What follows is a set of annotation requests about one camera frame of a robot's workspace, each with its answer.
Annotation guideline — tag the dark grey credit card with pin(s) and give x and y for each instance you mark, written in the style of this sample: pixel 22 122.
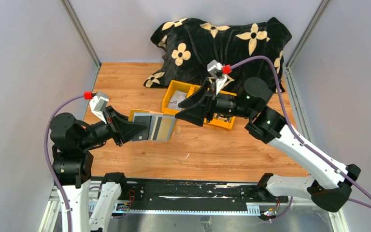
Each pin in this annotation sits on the dark grey credit card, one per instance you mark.
pixel 145 121

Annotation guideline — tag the black floral blanket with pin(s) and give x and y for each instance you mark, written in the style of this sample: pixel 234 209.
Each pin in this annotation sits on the black floral blanket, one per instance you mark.
pixel 190 44

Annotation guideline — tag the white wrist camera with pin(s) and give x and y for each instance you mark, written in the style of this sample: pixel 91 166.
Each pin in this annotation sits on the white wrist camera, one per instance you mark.
pixel 217 71
pixel 98 104

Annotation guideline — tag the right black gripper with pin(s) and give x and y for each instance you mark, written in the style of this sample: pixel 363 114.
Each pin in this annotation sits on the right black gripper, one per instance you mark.
pixel 209 104

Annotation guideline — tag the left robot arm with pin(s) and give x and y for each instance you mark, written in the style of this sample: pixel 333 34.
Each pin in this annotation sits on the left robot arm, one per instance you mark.
pixel 73 140

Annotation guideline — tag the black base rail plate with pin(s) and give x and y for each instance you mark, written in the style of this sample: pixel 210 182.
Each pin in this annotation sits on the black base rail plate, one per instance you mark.
pixel 194 195

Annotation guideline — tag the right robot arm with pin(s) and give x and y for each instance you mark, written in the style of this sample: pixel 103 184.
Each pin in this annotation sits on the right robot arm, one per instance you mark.
pixel 329 182

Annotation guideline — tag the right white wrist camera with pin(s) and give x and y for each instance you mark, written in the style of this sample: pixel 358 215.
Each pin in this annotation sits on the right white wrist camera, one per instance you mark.
pixel 217 71

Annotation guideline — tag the gold striped credit card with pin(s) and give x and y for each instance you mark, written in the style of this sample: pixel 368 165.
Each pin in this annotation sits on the gold striped credit card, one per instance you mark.
pixel 166 128

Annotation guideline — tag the aluminium frame post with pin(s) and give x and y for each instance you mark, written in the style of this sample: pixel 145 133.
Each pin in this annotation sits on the aluminium frame post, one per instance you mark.
pixel 81 32
pixel 308 31

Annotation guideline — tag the aluminium frame post left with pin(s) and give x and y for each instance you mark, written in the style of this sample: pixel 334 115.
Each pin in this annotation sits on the aluminium frame post left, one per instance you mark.
pixel 81 32

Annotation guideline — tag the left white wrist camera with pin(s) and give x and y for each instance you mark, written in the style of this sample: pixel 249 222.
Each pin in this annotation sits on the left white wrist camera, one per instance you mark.
pixel 98 104

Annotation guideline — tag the aluminium frame post right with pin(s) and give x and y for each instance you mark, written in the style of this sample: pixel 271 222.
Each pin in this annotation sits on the aluminium frame post right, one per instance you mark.
pixel 308 31

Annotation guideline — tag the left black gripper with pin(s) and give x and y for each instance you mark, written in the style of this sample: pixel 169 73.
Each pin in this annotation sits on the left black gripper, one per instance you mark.
pixel 114 125

